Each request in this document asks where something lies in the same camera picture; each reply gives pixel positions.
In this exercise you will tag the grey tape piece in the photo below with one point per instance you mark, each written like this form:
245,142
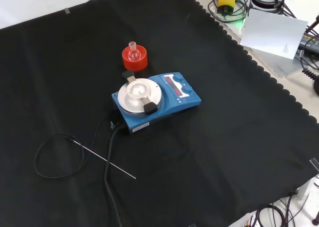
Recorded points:
67,11

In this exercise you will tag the black box with yellow print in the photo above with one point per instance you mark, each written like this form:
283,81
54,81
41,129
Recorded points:
310,41

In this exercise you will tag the clear glass round-bottom flask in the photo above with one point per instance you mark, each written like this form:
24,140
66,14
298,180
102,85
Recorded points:
134,54

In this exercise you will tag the pale board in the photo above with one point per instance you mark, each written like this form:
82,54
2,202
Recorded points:
271,33

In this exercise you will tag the grey base plate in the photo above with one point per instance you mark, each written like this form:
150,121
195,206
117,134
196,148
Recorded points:
281,65

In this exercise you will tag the yellow stop button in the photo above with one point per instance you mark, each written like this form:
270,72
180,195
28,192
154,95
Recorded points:
226,1

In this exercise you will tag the black cloth with scalloped edge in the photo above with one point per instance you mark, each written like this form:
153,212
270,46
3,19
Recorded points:
224,137

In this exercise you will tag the clear tape strip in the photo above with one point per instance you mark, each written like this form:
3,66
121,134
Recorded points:
315,165

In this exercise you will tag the heater with blue base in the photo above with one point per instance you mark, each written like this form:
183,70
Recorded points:
192,101

